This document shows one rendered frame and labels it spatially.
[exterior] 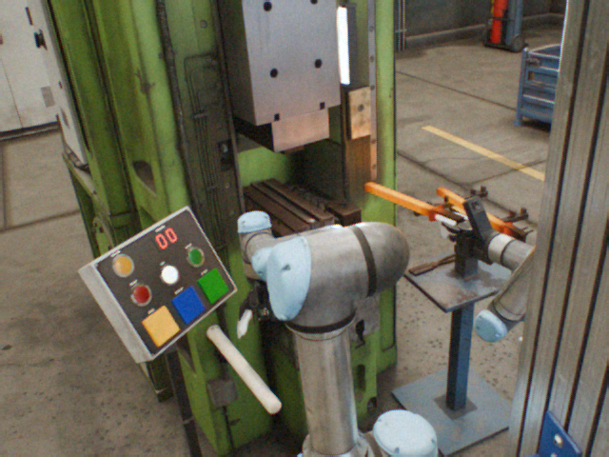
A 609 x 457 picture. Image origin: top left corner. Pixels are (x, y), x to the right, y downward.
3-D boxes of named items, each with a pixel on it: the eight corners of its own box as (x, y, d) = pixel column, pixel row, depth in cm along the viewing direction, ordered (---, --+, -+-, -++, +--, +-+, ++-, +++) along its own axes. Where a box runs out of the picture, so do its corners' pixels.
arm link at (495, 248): (500, 245, 139) (522, 233, 142) (485, 238, 142) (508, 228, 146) (499, 270, 142) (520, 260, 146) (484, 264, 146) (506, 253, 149)
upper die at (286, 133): (329, 137, 181) (327, 108, 176) (274, 152, 172) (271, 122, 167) (265, 109, 213) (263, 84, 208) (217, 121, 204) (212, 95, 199)
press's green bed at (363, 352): (380, 415, 244) (379, 329, 221) (305, 458, 227) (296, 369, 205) (310, 347, 286) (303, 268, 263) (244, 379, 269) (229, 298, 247)
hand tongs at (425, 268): (526, 228, 236) (526, 225, 236) (534, 231, 233) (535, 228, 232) (408, 271, 214) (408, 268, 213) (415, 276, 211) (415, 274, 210)
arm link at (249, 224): (241, 228, 127) (232, 212, 134) (246, 270, 132) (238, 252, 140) (274, 221, 129) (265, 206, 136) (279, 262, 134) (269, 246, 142)
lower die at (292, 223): (335, 234, 198) (333, 212, 194) (284, 253, 189) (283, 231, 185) (275, 195, 230) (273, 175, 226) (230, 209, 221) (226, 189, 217)
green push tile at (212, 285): (230, 290, 162) (216, 267, 160) (212, 303, 156) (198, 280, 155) (226, 291, 163) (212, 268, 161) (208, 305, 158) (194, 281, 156)
